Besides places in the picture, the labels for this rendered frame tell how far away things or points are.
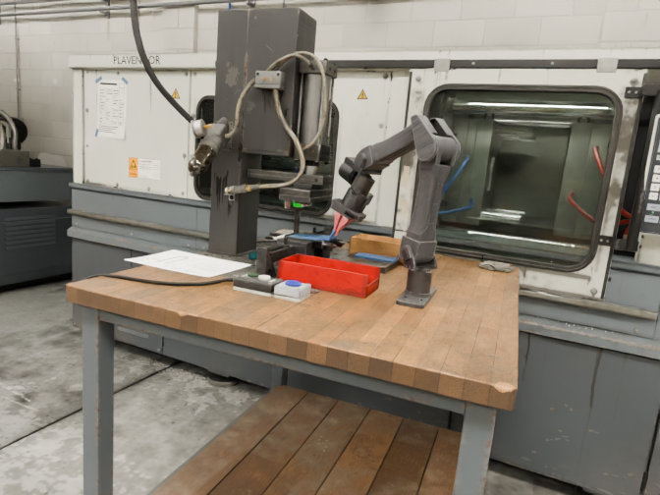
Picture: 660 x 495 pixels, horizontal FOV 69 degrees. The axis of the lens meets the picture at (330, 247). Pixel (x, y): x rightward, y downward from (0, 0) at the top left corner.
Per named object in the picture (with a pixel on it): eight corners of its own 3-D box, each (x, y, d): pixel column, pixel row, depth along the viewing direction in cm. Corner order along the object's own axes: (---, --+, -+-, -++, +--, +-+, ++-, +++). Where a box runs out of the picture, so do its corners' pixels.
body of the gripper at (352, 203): (337, 203, 149) (348, 182, 147) (363, 220, 147) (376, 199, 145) (329, 204, 143) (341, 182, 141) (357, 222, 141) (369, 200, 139)
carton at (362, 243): (417, 269, 164) (419, 247, 163) (348, 258, 173) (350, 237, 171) (424, 263, 176) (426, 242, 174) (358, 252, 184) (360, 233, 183)
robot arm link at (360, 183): (343, 186, 144) (354, 165, 142) (356, 190, 148) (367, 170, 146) (356, 196, 139) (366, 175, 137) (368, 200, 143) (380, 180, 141)
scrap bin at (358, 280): (365, 299, 120) (367, 275, 119) (276, 281, 129) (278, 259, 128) (378, 288, 131) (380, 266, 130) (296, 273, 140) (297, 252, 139)
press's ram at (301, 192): (311, 213, 139) (320, 107, 134) (235, 203, 148) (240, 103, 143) (334, 209, 156) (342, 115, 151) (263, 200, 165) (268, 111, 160)
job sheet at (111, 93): (93, 137, 271) (92, 75, 265) (94, 137, 272) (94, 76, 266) (126, 139, 261) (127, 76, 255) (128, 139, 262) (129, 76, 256)
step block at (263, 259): (264, 281, 128) (266, 248, 126) (254, 279, 129) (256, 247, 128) (276, 276, 134) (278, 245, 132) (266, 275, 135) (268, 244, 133)
